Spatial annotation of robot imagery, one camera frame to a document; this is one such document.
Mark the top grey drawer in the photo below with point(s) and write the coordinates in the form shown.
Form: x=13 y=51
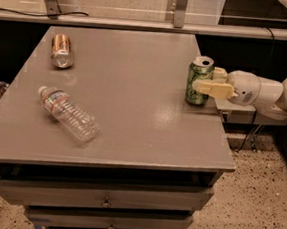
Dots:
x=91 y=195

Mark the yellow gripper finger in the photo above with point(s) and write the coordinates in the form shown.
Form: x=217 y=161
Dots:
x=219 y=75
x=216 y=90

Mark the grey drawer cabinet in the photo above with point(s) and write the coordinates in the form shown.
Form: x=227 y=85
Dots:
x=134 y=84

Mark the middle grey drawer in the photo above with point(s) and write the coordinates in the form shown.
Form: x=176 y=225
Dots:
x=108 y=219

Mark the clear plastic water bottle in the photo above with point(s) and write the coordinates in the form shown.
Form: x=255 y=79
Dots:
x=79 y=122

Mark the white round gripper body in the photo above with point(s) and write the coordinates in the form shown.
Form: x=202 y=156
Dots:
x=244 y=87

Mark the grey metal rail frame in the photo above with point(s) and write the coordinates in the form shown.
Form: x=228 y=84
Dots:
x=265 y=19

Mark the orange soda can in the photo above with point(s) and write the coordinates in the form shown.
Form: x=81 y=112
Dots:
x=62 y=55

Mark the green soda can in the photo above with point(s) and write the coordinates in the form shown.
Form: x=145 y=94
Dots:
x=200 y=69

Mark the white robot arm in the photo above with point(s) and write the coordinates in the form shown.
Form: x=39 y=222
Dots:
x=269 y=97

